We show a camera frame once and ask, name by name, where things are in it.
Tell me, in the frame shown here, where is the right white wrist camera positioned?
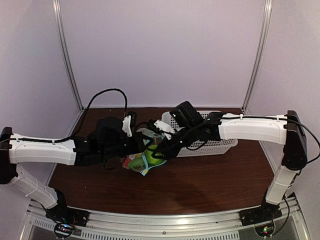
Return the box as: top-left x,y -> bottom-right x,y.
147,119 -> 176,140

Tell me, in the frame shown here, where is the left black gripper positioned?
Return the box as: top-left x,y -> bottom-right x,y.
101,131 -> 154,160

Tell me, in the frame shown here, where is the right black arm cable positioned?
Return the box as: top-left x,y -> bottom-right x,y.
284,117 -> 320,231

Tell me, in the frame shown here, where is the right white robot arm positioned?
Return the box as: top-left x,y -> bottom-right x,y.
151,101 -> 308,221

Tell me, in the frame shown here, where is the right aluminium frame post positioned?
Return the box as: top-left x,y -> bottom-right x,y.
241,0 -> 273,113

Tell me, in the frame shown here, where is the left round circuit board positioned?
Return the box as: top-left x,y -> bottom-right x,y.
53,223 -> 75,238

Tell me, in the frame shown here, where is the green toy cucumber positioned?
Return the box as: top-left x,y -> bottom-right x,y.
126,158 -> 146,172

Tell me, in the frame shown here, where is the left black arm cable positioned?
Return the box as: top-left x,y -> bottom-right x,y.
9,87 -> 128,145

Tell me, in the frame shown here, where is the clear zip top bag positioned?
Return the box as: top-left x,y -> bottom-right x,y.
122,128 -> 167,176

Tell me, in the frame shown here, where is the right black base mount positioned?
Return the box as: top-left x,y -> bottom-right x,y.
239,201 -> 282,226

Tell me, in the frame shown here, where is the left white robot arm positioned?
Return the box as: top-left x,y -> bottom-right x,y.
0,116 -> 152,222

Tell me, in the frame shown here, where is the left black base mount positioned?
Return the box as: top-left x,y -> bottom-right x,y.
45,207 -> 90,227

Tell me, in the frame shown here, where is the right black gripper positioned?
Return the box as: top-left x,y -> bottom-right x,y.
152,124 -> 198,160

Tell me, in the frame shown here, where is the front aluminium rail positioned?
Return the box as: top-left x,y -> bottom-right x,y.
19,192 -> 311,240

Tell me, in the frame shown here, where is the round circuit board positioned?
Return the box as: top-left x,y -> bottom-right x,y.
254,222 -> 275,238
53,223 -> 75,238

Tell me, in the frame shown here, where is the white perforated plastic basket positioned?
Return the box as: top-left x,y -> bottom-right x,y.
161,111 -> 238,158

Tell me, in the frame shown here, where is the left aluminium frame post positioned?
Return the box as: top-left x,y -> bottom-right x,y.
52,0 -> 84,111

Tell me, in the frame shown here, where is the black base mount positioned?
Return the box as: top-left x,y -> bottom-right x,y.
239,201 -> 282,226
45,207 -> 90,227

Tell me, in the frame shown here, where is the aluminium frame post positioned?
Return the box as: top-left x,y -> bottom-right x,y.
241,0 -> 273,113
52,0 -> 84,111

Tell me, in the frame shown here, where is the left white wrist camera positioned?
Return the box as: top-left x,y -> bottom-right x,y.
122,111 -> 138,138

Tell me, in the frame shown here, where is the right round circuit board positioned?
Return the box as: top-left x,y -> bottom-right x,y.
254,222 -> 275,238

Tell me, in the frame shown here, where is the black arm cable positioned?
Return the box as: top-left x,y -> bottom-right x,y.
9,87 -> 128,145
284,117 -> 320,231

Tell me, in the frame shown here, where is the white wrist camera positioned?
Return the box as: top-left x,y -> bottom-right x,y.
122,111 -> 138,138
147,119 -> 176,140

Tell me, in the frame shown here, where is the green toy apple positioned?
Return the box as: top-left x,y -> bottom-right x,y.
144,150 -> 165,167

